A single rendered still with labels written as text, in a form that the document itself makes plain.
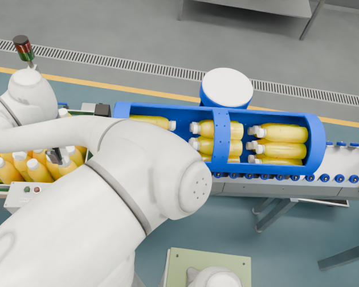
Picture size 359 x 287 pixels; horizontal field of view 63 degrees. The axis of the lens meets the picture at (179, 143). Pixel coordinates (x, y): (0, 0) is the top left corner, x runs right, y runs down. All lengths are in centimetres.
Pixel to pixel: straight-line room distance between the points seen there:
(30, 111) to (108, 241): 58
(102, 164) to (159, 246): 187
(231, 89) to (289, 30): 261
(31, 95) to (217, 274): 68
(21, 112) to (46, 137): 23
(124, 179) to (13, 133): 40
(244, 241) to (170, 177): 201
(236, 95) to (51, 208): 133
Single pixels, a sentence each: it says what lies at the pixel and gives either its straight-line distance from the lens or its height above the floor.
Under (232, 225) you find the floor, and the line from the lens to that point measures 235.
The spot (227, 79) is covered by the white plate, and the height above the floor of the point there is 104.
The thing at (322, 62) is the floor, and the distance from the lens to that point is 388.
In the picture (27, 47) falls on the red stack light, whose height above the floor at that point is 123.
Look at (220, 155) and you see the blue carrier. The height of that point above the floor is 116.
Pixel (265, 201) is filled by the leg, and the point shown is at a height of 26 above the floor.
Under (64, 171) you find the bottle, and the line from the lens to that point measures 122.
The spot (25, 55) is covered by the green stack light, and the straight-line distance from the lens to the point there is 154.
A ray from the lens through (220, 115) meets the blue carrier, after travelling 122.
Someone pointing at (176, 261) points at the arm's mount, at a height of 105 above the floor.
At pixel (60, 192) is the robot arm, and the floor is 183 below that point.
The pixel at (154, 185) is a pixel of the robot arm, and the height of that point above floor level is 183.
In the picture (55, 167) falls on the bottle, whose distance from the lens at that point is 129.
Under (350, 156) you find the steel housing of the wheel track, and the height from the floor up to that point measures 93.
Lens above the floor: 216
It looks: 57 degrees down
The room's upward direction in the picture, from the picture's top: 11 degrees clockwise
